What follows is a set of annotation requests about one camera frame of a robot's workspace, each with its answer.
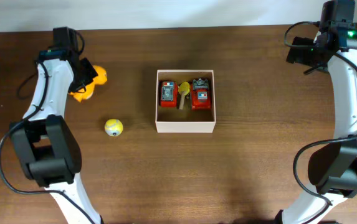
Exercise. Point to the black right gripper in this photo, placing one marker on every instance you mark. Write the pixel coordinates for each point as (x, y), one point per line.
(299, 55)

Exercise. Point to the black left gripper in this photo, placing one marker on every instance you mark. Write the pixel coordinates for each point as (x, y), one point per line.
(91, 69)

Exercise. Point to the orange dinosaur toy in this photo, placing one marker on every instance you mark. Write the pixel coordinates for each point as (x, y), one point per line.
(87, 92)

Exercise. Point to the yellow grey ball toy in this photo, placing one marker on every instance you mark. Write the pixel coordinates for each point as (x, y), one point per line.
(113, 127)

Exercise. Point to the red fire truck with ladder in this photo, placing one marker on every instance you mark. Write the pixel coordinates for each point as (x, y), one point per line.
(168, 94)

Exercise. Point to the yellow wooden rattle drum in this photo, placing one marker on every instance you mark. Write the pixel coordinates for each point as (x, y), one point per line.
(184, 90)

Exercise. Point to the pink box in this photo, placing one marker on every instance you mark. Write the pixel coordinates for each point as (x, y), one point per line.
(174, 120)

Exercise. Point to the red fire truck grey top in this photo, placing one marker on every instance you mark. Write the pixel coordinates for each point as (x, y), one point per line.
(200, 94)

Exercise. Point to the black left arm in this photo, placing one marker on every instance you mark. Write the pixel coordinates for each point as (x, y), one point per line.
(45, 146)

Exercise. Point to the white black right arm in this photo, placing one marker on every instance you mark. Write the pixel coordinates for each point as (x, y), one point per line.
(332, 168)

